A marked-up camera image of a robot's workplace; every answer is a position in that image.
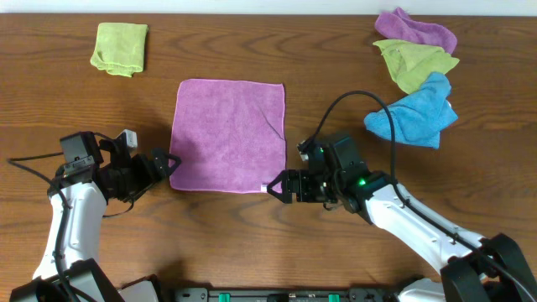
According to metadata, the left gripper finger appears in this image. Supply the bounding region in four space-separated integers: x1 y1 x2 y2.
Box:
151 148 181 168
159 159 181 180

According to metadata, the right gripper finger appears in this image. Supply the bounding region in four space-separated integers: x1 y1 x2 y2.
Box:
267 187 292 204
267 169 289 189

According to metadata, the purple cloth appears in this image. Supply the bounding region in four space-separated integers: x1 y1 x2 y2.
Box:
169 79 287 194
374 7 458 54

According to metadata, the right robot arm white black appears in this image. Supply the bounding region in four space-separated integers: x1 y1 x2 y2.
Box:
263 165 536 301

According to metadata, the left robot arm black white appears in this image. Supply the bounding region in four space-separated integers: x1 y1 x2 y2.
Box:
10 130 181 301

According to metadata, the folded green cloth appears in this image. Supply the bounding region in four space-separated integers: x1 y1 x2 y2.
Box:
90 23 149 77

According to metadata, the crumpled blue cloth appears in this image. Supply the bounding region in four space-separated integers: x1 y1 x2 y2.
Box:
388 72 458 149

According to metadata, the crumpled olive green cloth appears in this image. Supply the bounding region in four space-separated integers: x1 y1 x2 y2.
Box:
373 39 460 94

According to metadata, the crumpled purple cloth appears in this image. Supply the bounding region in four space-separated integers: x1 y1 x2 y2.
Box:
374 7 458 54

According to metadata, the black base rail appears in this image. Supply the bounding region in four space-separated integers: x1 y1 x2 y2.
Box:
171 288 401 302

